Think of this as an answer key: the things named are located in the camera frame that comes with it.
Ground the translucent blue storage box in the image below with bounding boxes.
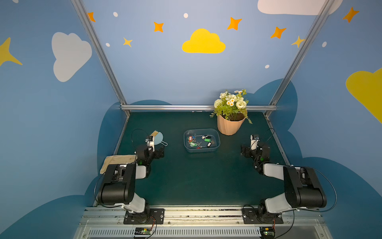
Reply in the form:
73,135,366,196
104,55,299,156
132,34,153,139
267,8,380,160
183,128,221,153

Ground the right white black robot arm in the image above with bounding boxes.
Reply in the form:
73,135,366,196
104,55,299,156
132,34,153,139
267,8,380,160
240,142,327,216

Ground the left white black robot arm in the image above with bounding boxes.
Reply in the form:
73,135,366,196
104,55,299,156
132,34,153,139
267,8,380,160
95,145,165,217

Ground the beige cloth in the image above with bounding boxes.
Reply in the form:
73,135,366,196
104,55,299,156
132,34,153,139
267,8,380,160
99,155,136,174

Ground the terracotta flower pot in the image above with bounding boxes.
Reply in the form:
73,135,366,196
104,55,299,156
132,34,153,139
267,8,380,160
217,114,245,136

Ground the white artificial flower bouquet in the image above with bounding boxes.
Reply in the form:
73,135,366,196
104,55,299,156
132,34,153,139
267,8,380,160
210,89,252,124

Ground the left green circuit board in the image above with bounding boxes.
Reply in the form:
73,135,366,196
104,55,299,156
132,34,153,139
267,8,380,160
134,228,152,236

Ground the green circuit board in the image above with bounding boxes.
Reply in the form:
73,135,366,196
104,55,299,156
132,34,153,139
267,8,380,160
134,228,152,236
260,227,276,239

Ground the right green circuit board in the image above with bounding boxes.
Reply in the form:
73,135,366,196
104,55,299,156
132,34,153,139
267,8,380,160
260,227,276,239

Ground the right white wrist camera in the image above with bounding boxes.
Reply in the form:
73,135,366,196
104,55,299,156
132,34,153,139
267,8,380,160
250,134,260,150

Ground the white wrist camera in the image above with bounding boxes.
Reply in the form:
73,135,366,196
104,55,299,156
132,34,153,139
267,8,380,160
250,134,260,150
145,135,155,151

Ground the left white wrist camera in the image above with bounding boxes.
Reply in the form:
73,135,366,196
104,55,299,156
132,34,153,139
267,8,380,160
145,135,155,151

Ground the aluminium back frame bar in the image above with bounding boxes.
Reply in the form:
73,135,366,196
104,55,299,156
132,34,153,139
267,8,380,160
120,105,277,112

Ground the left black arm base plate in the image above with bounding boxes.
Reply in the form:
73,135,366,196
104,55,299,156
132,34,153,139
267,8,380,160
123,208,165,225

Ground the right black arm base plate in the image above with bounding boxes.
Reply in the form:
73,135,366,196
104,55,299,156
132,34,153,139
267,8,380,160
241,207,284,225

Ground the aluminium front rail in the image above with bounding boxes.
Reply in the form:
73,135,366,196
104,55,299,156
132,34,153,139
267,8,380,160
74,205,332,239

